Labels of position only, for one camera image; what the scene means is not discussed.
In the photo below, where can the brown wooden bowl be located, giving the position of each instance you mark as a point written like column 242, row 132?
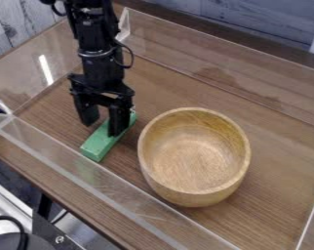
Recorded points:
column 194, row 156

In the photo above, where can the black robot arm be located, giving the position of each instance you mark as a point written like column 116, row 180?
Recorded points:
column 95, row 25

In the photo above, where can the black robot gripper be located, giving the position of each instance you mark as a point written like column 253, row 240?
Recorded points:
column 100, row 86

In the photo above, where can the green rectangular block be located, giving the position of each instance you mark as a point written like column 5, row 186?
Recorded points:
column 99, row 143

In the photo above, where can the clear acrylic enclosure wall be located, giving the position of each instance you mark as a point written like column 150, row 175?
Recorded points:
column 188, row 65

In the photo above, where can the black metal bracket with screw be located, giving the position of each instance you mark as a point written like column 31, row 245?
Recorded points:
column 47, row 237

